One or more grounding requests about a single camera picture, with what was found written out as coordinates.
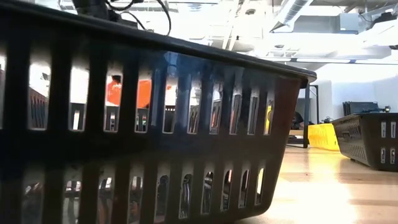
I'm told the black background equipment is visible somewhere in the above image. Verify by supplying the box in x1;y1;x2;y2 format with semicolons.
343;101;392;114

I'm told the orange plastic basket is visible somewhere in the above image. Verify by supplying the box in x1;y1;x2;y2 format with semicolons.
105;74;172;109
211;107;237;130

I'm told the yellow plastic basket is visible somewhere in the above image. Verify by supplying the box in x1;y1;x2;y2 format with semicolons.
264;105;340;152

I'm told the black plastic basket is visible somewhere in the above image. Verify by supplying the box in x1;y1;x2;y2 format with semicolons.
331;112;398;172
0;0;318;224

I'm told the silver tapered ventilation duct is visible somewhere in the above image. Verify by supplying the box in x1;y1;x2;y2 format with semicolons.
269;0;314;32

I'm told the black metal wooden shelf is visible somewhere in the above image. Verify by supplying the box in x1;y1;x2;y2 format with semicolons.
287;83;312;149

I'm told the person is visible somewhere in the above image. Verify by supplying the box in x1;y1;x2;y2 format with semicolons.
292;111;305;131

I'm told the long ceiling light strip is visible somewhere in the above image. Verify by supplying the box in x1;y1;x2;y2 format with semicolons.
264;57;398;65

